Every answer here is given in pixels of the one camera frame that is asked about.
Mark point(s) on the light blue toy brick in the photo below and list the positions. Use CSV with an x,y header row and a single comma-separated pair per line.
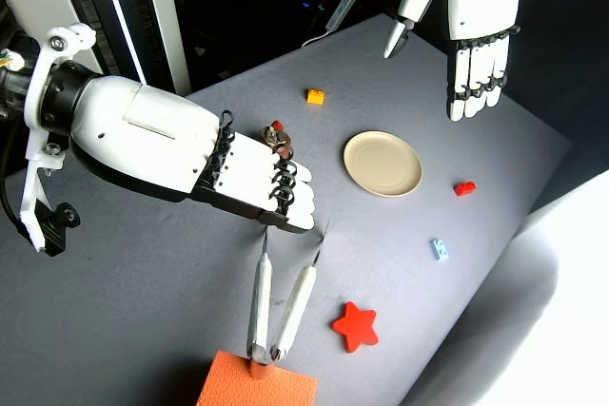
x,y
440,249

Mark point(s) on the red toy brick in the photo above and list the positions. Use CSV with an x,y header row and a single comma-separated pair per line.
x,y
464,188

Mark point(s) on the orange foam block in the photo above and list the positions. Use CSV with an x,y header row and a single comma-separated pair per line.
x,y
257,387

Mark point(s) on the red star block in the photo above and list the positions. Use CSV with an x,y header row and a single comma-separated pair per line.
x,y
356,327

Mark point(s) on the chocolate cupcake with strawberry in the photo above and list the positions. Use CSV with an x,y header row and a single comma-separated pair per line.
x,y
276,137

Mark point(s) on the beige round plate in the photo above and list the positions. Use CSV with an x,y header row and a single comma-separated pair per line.
x,y
383,163

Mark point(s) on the yellow toy brick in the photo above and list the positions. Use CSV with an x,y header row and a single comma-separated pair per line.
x,y
315,97

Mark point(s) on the grey table cloth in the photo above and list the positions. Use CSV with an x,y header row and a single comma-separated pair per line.
x,y
143,292

